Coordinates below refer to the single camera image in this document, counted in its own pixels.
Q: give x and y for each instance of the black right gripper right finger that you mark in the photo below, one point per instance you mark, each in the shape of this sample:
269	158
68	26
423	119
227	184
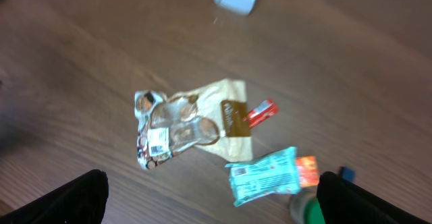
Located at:
343	202

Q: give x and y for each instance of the mint green tissue packet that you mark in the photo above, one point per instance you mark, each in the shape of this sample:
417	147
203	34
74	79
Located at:
275	173

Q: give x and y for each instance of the beige dog treat bag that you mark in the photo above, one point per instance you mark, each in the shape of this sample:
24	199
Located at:
213	118

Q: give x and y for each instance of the orange snack packet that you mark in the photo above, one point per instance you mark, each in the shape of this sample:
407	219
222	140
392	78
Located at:
308	171

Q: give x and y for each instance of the red snack stick packet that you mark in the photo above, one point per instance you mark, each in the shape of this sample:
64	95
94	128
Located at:
262	112

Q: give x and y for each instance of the green lid jar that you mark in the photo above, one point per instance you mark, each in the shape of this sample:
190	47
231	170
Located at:
305	208

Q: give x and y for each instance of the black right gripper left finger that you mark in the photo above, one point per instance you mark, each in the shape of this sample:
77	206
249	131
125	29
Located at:
82	201

